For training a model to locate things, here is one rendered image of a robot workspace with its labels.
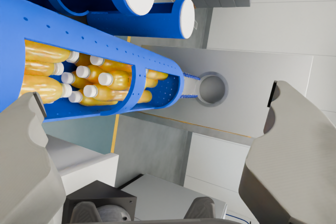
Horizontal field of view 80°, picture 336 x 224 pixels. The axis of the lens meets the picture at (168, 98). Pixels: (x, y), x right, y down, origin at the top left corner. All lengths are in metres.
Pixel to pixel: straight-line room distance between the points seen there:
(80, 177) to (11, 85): 0.39
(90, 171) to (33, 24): 0.47
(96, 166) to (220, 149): 4.82
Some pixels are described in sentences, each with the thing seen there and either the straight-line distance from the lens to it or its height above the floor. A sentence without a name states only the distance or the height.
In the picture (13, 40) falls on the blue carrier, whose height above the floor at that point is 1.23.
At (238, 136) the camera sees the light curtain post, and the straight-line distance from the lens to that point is 1.60.
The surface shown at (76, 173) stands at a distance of 0.70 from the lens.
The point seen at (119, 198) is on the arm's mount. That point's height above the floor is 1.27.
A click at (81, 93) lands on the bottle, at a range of 0.75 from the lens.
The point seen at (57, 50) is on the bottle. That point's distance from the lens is 0.56.
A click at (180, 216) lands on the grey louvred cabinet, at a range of 2.79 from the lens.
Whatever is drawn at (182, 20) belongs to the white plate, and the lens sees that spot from 1.52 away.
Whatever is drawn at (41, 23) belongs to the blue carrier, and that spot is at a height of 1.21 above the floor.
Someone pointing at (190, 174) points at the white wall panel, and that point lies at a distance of 5.83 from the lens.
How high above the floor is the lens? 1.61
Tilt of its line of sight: 24 degrees down
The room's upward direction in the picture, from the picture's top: 100 degrees clockwise
